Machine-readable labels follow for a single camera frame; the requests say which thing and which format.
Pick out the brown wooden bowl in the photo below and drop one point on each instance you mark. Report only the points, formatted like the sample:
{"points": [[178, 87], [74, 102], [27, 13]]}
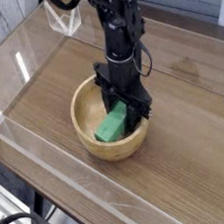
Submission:
{"points": [[88, 111]]}

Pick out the green rectangular block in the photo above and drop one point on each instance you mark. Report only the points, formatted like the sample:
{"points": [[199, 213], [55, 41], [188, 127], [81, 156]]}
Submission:
{"points": [[112, 126]]}

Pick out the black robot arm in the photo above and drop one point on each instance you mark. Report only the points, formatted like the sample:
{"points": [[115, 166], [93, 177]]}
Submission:
{"points": [[123, 25]]}

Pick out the clear acrylic tray wall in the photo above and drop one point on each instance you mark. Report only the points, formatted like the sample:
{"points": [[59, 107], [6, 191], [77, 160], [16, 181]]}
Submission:
{"points": [[177, 174]]}

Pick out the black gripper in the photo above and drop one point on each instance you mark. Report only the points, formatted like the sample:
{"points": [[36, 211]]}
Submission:
{"points": [[122, 82]]}

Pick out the black table leg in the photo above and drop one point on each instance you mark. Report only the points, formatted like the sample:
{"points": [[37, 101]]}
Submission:
{"points": [[38, 204]]}

